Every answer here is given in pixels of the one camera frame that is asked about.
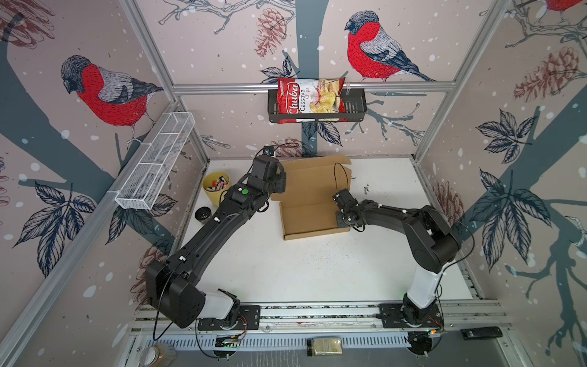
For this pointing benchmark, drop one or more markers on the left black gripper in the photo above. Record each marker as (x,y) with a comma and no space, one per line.
(280,180)

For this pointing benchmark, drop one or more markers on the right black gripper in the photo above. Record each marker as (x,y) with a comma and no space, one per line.
(338,222)

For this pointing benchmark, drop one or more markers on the brown cardboard box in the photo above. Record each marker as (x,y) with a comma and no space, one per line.
(307,205)

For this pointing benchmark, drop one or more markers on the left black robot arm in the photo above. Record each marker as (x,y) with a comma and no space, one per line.
(171,285)

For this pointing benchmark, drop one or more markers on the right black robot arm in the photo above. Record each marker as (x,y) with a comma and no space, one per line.
(432,241)

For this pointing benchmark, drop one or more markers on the yellow cup with markers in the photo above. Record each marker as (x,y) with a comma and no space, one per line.
(214,185)

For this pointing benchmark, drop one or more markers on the black lidded spice jar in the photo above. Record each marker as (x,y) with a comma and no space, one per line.
(203,214)

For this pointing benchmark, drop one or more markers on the red cassava chips bag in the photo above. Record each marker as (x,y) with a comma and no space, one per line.
(309,96)

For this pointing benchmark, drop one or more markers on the glass jar lying flat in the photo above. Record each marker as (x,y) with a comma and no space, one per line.
(324,346)

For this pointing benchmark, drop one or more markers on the black remote device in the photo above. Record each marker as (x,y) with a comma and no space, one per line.
(481,333)

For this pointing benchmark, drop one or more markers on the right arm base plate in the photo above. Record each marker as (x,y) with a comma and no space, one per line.
(400,316)

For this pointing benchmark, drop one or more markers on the black wall basket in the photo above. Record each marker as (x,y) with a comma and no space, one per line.
(353,101)

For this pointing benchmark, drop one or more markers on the white wire mesh shelf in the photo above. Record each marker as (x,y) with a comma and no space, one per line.
(148,177)

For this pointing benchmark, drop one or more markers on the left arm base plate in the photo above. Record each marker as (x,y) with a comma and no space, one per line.
(245,317)

